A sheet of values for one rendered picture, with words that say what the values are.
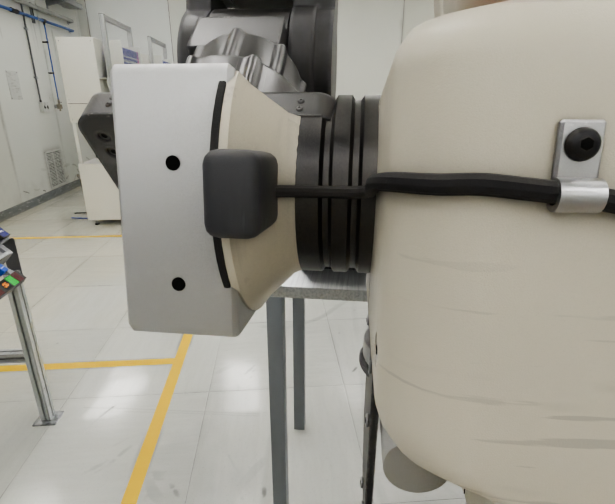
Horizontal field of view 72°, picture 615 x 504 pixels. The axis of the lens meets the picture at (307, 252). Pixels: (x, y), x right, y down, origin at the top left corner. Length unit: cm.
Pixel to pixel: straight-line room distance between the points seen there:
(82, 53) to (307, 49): 435
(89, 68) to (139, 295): 442
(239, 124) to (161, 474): 161
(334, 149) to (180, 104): 6
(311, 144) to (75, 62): 448
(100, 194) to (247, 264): 454
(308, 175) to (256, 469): 154
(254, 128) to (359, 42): 739
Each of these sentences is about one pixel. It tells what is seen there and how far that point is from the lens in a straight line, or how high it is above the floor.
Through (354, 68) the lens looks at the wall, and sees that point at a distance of 751.
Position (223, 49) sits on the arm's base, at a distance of 26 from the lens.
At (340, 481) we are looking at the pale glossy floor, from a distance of 163.
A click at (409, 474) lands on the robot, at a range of 32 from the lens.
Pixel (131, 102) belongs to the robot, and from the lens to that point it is 19.
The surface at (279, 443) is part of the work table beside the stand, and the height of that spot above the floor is 33.
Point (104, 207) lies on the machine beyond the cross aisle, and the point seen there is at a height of 19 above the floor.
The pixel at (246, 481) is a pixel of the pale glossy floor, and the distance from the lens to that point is 164.
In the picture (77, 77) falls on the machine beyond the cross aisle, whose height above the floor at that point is 139.
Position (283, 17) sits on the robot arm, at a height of 126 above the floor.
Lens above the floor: 122
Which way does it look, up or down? 20 degrees down
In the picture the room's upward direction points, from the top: straight up
